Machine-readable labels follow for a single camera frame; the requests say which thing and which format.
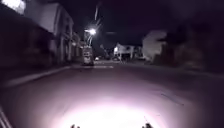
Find white house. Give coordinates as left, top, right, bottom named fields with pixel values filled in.
left=113, top=42, right=144, bottom=62

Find dark asphalt road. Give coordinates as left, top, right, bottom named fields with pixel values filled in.
left=0, top=59, right=224, bottom=128

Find parked vehicle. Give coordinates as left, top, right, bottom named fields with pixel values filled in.
left=81, top=46, right=95, bottom=67

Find street lamp on pole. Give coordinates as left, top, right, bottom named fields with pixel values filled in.
left=83, top=27, right=98, bottom=48

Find pale gabled building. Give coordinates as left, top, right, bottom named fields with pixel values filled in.
left=142, top=29, right=168, bottom=64

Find row of pale buildings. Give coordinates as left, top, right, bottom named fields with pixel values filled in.
left=0, top=0, right=84, bottom=69

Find pale kerb strip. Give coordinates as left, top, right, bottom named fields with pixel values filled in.
left=2, top=65, right=73, bottom=88

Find dark trees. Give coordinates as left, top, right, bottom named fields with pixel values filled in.
left=159, top=9, right=224, bottom=73

